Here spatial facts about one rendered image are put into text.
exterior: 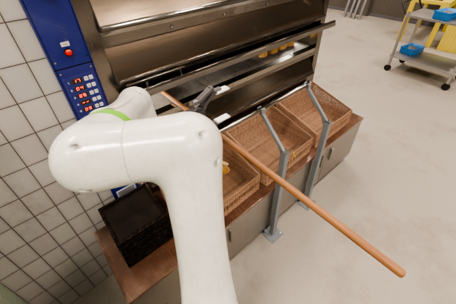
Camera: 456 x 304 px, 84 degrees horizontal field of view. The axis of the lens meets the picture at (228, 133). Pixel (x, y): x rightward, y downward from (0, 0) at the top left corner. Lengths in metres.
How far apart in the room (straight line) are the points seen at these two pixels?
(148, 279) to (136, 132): 1.28
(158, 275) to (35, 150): 0.89
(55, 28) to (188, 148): 0.95
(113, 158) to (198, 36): 1.24
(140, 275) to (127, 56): 1.16
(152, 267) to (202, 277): 1.15
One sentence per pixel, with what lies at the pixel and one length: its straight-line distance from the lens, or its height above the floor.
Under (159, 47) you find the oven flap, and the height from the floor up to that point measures 1.56.
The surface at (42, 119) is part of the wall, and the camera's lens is 1.40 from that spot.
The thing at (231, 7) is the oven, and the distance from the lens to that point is 1.69.
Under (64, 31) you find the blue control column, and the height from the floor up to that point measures 1.74.
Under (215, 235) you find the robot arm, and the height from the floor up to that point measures 1.62.
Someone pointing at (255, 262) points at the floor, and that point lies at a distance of 2.24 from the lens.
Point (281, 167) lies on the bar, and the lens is 1.70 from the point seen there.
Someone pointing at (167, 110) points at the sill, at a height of 1.18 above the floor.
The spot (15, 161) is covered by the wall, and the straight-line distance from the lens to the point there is 1.49.
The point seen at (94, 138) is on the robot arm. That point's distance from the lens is 0.44.
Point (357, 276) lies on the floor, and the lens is 2.38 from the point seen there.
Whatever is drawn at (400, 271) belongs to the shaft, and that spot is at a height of 1.20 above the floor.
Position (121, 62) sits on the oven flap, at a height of 1.55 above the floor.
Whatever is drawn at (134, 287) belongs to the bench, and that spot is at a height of 0.58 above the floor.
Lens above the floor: 2.04
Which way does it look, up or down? 39 degrees down
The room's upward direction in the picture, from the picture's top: 2 degrees counter-clockwise
